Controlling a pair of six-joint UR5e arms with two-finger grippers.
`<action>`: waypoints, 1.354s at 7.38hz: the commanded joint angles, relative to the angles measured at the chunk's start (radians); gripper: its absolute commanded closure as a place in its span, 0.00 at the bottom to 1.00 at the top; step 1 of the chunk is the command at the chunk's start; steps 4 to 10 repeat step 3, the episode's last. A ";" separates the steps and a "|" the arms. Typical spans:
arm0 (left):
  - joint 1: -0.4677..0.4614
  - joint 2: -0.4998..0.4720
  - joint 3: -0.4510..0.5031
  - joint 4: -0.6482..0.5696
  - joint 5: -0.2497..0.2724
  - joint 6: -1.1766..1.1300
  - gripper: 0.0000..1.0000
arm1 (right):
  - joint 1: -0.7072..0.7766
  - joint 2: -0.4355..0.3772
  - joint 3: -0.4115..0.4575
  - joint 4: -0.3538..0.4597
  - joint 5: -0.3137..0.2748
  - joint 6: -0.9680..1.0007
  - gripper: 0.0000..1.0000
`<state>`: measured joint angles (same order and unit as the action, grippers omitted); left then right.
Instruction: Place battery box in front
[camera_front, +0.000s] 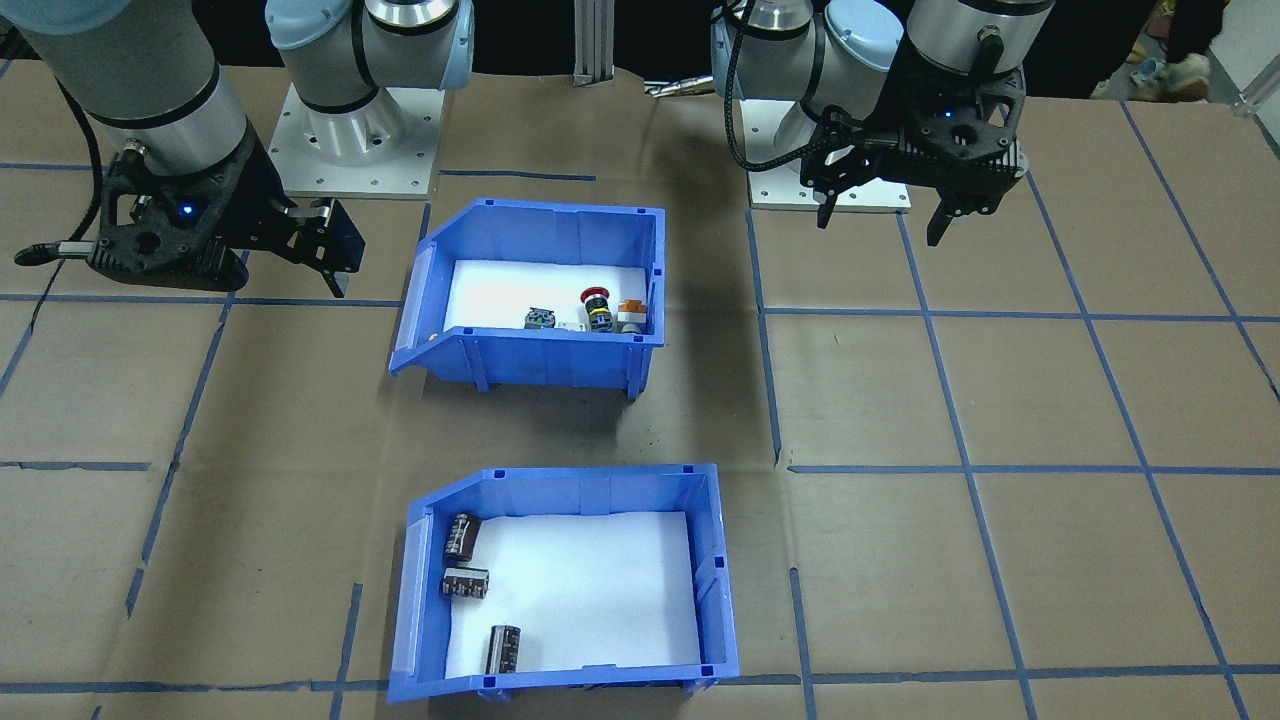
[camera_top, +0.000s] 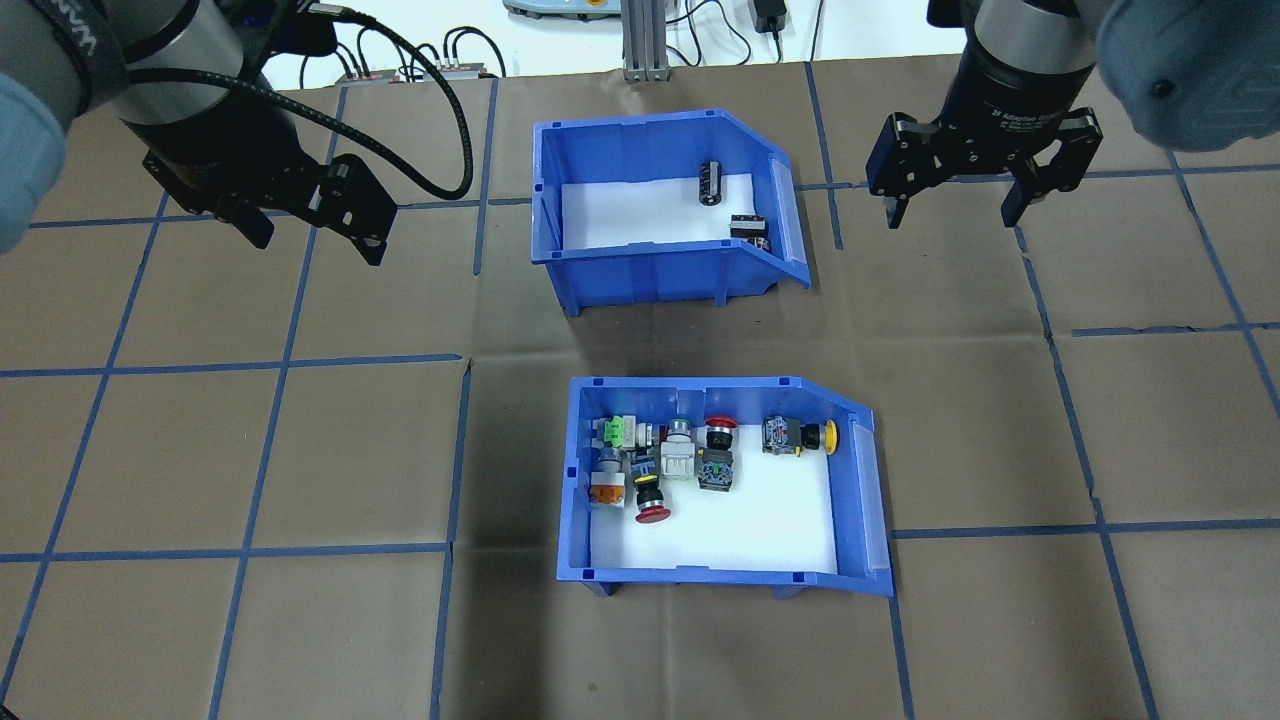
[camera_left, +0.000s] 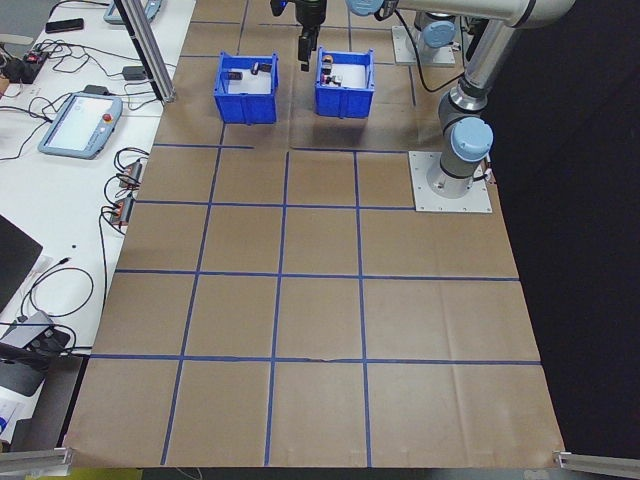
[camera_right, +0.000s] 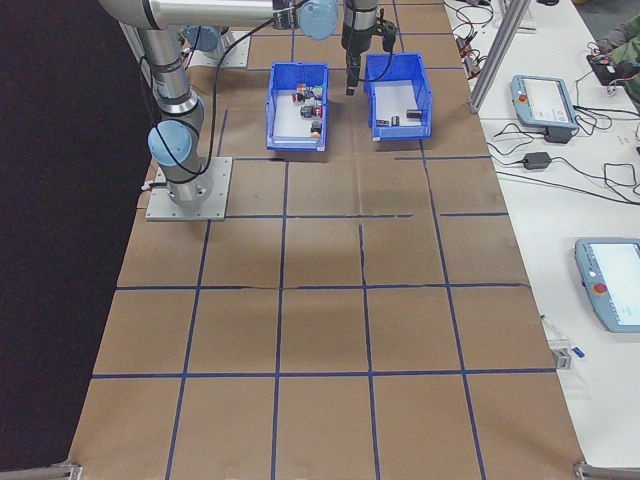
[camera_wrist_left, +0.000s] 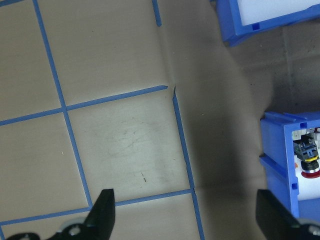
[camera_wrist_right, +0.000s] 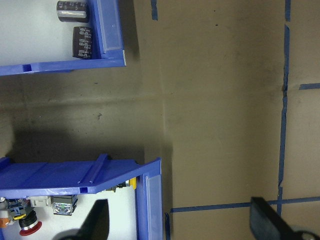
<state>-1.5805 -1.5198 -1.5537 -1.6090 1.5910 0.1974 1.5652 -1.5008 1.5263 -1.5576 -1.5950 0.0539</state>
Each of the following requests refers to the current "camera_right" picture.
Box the white foam bin liner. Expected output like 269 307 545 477
375 81 426 129
272 88 324 140

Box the blue switch storage bin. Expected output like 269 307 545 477
264 61 330 152

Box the white square base plate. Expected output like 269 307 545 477
144 157 235 222
192 30 251 69

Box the light blue teach pendant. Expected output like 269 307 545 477
508 73 581 136
573 237 640 334

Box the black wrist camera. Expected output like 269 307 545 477
377 17 399 54

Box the camouflage sleeved forearm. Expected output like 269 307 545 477
594 14 640 109

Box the black circuit board with wires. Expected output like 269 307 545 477
585 52 626 87

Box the aluminium extrusion post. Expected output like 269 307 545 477
467 0 532 115

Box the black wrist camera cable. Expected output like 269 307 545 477
355 29 399 86

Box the blue battery storage bin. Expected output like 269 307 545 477
362 52 434 143

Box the black frame cover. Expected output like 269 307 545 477
0 0 166 474

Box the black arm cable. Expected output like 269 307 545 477
139 17 276 194

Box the aluminium extrusion bar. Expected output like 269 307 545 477
0 462 84 480
573 460 640 480

